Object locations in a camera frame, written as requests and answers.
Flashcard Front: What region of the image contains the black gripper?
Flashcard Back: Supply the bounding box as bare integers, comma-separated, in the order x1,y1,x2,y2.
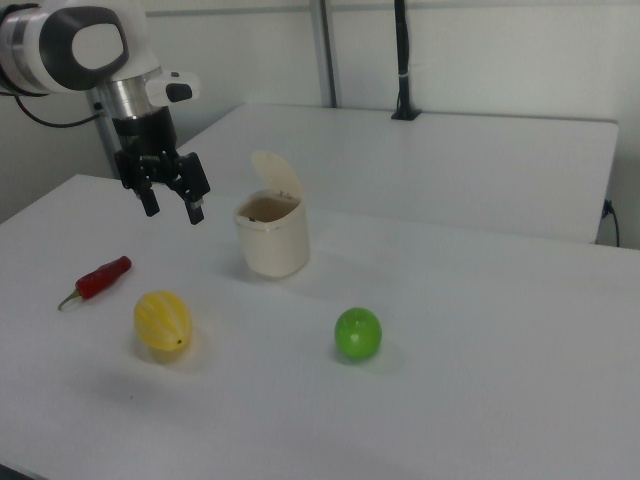
111,106,212,227

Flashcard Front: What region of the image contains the cream garbage bin lid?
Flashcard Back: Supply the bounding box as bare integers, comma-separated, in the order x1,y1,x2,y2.
250,149,304,199

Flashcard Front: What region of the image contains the red chili pepper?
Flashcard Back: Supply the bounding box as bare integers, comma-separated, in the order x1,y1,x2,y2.
57,255,134,312

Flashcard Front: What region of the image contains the cream square bowl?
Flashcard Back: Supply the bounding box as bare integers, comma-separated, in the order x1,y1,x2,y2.
232,189,311,279

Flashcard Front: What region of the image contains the yellow ribbed toy melon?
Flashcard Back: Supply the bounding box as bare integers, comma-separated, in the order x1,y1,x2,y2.
133,290,194,353

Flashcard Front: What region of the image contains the green toy apple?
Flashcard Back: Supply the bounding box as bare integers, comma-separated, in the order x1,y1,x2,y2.
333,306,383,360

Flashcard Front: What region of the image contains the aluminium frame post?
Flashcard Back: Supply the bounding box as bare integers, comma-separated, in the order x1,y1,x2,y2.
88,88,124,180

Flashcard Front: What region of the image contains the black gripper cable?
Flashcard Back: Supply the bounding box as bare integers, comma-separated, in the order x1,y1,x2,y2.
13,93,104,127

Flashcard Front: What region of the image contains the black camera stand pole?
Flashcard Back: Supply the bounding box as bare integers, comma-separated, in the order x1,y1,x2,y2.
390,0,423,122

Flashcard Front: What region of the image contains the black cable at table edge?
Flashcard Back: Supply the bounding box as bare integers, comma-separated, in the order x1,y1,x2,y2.
601,198,622,248

